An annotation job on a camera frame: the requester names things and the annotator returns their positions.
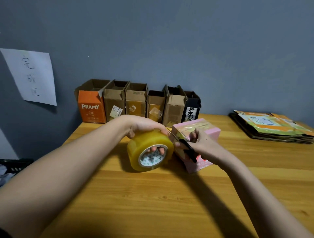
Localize person's left hand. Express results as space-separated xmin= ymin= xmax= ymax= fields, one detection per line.
xmin=125 ymin=115 xmax=170 ymax=155

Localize person's right hand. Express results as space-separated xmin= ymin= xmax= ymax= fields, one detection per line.
xmin=175 ymin=129 xmax=222 ymax=170

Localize black-handled scissors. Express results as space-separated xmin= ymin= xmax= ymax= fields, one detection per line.
xmin=168 ymin=129 xmax=198 ymax=163

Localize large yellowish clear tape roll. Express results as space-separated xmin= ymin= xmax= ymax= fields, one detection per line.
xmin=127 ymin=130 xmax=174 ymax=172

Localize person's right forearm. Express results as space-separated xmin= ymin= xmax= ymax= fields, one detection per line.
xmin=216 ymin=153 xmax=314 ymax=238

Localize person's left forearm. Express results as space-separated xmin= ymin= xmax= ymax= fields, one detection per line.
xmin=0 ymin=115 xmax=133 ymax=238

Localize pink cardboard box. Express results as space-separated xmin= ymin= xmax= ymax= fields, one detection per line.
xmin=169 ymin=118 xmax=221 ymax=174

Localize tall plain brown box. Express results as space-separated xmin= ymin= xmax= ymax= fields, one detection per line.
xmin=162 ymin=85 xmax=187 ymax=127

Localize black open cardboard box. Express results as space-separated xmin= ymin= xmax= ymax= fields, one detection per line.
xmin=181 ymin=91 xmax=201 ymax=123

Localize small brown taped box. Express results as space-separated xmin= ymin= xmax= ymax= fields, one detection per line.
xmin=147 ymin=90 xmax=166 ymax=123

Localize brown box with round print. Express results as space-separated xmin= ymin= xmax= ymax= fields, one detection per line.
xmin=125 ymin=83 xmax=148 ymax=118

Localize brown box with white label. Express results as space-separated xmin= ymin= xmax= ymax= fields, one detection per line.
xmin=103 ymin=80 xmax=130 ymax=122

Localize orange open cardboard box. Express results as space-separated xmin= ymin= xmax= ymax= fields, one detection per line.
xmin=74 ymin=79 xmax=110 ymax=124

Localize stack of flattened cardboard boxes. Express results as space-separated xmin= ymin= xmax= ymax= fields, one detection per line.
xmin=229 ymin=110 xmax=314 ymax=145

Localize black plastic basket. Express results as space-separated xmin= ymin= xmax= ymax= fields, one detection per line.
xmin=0 ymin=159 xmax=34 ymax=188

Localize white paper sheet with writing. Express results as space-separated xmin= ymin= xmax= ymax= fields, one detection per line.
xmin=0 ymin=48 xmax=57 ymax=106

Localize grey cloth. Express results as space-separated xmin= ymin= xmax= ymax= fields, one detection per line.
xmin=0 ymin=164 xmax=16 ymax=187

